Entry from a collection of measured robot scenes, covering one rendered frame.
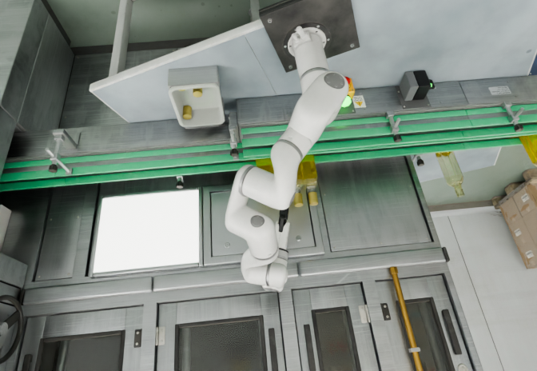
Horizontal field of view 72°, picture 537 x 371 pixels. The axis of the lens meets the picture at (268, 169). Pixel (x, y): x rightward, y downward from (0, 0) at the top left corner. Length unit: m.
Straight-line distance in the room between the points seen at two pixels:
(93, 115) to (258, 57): 0.97
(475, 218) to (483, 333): 1.36
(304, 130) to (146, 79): 0.68
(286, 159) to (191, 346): 0.82
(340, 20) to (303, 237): 0.80
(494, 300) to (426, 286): 3.56
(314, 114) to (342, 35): 0.43
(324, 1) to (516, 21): 0.70
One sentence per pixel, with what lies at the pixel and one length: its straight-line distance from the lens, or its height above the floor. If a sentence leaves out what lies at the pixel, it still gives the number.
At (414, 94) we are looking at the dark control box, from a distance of 1.54.
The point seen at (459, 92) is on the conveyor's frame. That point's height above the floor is 0.81.
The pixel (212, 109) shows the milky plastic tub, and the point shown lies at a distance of 1.49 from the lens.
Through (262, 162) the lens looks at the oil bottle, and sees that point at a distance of 1.46.
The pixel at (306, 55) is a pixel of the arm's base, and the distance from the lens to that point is 1.18.
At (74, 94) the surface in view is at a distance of 2.14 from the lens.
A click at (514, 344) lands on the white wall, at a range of 5.12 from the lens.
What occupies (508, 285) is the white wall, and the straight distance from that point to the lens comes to 5.27.
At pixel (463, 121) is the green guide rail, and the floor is 0.94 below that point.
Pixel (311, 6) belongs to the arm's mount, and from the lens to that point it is 1.20.
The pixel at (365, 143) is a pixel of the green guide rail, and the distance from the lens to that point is 1.51.
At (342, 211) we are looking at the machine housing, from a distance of 1.60.
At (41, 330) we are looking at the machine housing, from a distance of 1.68.
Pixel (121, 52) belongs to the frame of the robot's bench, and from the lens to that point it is 1.64.
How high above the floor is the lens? 1.72
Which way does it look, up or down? 29 degrees down
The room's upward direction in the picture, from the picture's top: 174 degrees clockwise
